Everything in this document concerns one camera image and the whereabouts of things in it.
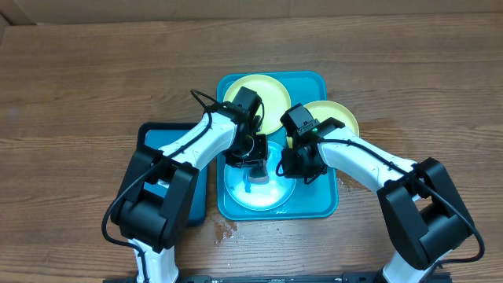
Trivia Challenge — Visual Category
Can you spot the yellow plate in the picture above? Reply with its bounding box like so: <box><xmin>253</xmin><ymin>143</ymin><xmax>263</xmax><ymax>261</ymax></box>
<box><xmin>223</xmin><ymin>74</ymin><xmax>292</xmax><ymax>135</ymax></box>
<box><xmin>280</xmin><ymin>101</ymin><xmax>359</xmax><ymax>149</ymax></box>

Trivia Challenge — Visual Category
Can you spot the teal serving tray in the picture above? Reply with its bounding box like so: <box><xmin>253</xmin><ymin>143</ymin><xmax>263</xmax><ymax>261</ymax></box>
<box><xmin>216</xmin><ymin>71</ymin><xmax>339</xmax><ymax>221</ymax></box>

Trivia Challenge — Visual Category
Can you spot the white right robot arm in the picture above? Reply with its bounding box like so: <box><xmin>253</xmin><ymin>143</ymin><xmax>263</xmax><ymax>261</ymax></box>
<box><xmin>276</xmin><ymin>104</ymin><xmax>480</xmax><ymax>282</ymax></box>

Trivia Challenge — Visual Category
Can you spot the light blue plate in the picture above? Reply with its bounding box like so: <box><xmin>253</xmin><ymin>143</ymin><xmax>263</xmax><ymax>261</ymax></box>
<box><xmin>223</xmin><ymin>141</ymin><xmax>296</xmax><ymax>211</ymax></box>

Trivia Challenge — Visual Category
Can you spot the dark blue water tray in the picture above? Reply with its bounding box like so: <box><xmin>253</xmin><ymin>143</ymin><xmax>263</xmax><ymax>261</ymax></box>
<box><xmin>137</xmin><ymin>122</ymin><xmax>208</xmax><ymax>226</ymax></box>

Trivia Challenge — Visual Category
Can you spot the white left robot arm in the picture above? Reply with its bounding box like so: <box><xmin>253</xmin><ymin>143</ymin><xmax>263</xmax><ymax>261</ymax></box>
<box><xmin>101</xmin><ymin>87</ymin><xmax>269</xmax><ymax>282</ymax></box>

